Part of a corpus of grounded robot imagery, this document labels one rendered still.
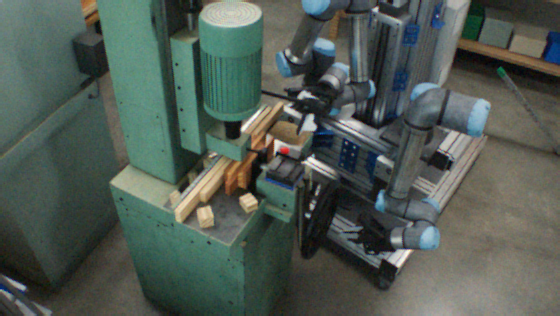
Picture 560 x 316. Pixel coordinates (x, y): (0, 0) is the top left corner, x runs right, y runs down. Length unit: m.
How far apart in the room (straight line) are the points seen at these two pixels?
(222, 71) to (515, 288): 1.99
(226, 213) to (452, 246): 1.58
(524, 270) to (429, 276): 0.57
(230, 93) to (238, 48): 0.15
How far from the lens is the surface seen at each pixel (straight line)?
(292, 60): 1.94
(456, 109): 1.45
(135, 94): 1.56
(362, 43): 1.80
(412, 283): 2.54
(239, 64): 1.30
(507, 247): 2.90
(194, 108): 1.48
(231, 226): 1.47
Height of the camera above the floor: 2.05
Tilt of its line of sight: 44 degrees down
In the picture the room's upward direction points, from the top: 3 degrees clockwise
